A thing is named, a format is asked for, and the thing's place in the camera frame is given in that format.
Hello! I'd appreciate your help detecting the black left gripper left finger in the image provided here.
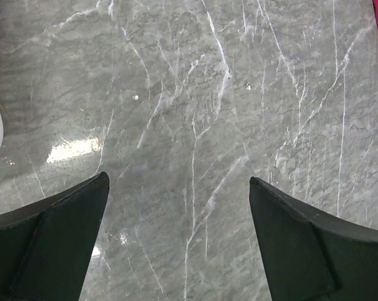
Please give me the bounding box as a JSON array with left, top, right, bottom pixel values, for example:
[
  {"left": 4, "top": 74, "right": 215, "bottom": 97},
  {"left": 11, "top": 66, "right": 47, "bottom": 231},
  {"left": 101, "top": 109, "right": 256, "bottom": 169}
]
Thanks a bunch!
[{"left": 0, "top": 172, "right": 110, "bottom": 300}]

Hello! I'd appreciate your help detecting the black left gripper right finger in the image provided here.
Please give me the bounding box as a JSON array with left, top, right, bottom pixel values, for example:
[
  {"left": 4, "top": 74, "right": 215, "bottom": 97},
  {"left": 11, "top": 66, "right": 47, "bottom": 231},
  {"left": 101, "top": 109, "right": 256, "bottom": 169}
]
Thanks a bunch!
[{"left": 249, "top": 177, "right": 378, "bottom": 300}]

